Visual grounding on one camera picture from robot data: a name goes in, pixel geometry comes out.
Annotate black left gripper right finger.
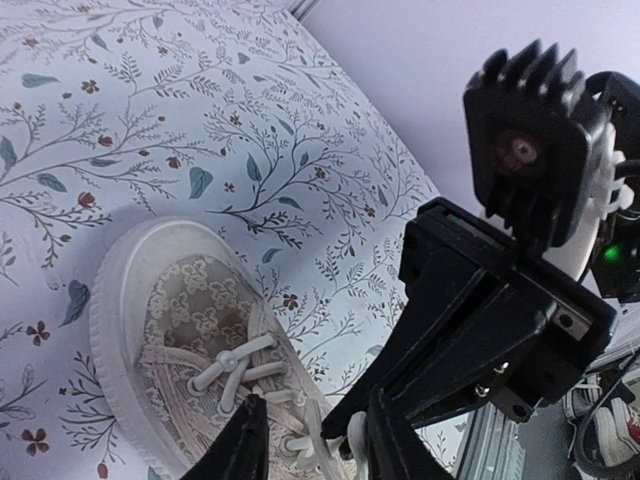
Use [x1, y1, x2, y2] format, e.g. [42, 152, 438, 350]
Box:
[366, 389, 453, 480]

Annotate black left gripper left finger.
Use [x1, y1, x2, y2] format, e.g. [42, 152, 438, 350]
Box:
[181, 394, 269, 480]

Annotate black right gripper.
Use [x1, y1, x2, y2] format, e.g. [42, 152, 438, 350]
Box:
[322, 198, 615, 439]

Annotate cream lace platform sneaker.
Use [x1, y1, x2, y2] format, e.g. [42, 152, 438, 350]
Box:
[88, 215, 371, 480]

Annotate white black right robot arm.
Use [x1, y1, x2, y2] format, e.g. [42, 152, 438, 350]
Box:
[321, 55, 633, 439]

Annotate floral patterned table mat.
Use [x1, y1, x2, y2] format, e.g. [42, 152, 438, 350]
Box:
[1, 1, 437, 479]

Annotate aluminium front rail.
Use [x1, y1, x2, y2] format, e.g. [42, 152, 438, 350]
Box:
[449, 349, 640, 480]

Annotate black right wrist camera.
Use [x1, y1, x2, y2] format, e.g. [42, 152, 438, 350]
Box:
[463, 40, 634, 279]

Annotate right aluminium frame post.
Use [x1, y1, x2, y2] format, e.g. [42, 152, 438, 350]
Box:
[287, 0, 320, 20]

